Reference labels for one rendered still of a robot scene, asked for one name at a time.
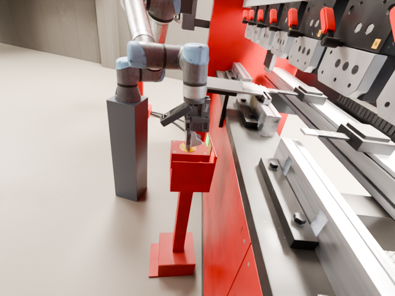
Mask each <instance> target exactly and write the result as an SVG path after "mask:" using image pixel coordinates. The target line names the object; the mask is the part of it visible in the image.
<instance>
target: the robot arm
mask: <svg viewBox="0 0 395 296"><path fill-rule="evenodd" d="M120 3H121V5H122V8H123V9H124V10H125V13H126V19H127V22H128V27H129V33H130V38H131V41H129V42H128V43H127V57H122V58H119V59H117V60H116V78H117V87H116V92H115V100H117V101H118V102H122V103H136V102H139V101H140V100H141V94H140V91H139V88H138V82H155V83H156V82H161V81H163V79H164V77H165V72H166V69H169V70H181V71H183V101H184V102H183V103H182V104H180V105H179V106H177V107H175V108H173V109H171V110H170V111H168V112H166V113H164V114H163V115H161V116H160V123H161V125H162V126H163V127H165V126H167V125H169V124H171V123H172V122H174V121H176V120H178V119H180V118H181V117H183V116H184V125H185V148H186V150H187V151H188V152H189V151H190V148H191V147H195V146H199V145H201V144H202V141H201V140H200V139H201V135H199V134H197V133H196V132H202V133H207V132H209V124H210V117H209V112H210V98H209V96H207V95H206V89H207V73H208V64H209V47H208V46H207V45H206V44H202V43H186V44H185V45H184V44H179V45H167V44H165V40H166V35H167V31H168V26H169V23H170V22H172V21H173V17H174V15H175V16H176V15H179V13H180V5H181V0H120ZM147 12H148V14H147ZM148 15H149V16H150V21H149V18H148Z"/></svg>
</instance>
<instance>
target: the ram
mask: <svg viewBox="0 0 395 296"><path fill-rule="evenodd" d="M295 1H306V2H308V1H309V0H251V1H246V2H244V3H243V7H244V8H251V7H252V6H257V5H258V6H259V5H270V4H278V3H283V4H285V2H295Z"/></svg>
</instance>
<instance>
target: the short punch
mask: <svg viewBox="0 0 395 296"><path fill-rule="evenodd" d="M276 60H277V56H276V55H274V54H272V53H271V50H267V54H266V57H265V61H264V66H265V68H264V70H265V71H266V72H267V73H268V74H270V72H271V70H273V69H274V66H275V63H276Z"/></svg>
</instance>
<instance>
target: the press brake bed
mask: <svg viewBox="0 0 395 296"><path fill-rule="evenodd" d="M221 108H222V104H221V101H220V96H219V95H218V94H214V93H212V97H211V101H210V112H209V117H210V124H209V133H210V136H211V139H212V142H213V145H214V148H215V151H216V155H217V161H216V165H215V170H214V174H213V179H212V184H211V186H210V191H209V193H203V192H202V296H263V294H262V289H261V286H260V280H259V275H258V272H257V267H256V262H255V257H254V253H253V248H252V243H251V239H250V234H249V229H248V226H247V220H246V215H245V210H244V206H243V202H242V197H241V193H240V188H239V183H238V179H237V174H236V169H235V164H234V161H233V155H232V150H231V146H230V141H229V136H228V133H227V128H226V123H225V119H224V121H223V126H222V127H219V126H218V122H219V117H220V111H221Z"/></svg>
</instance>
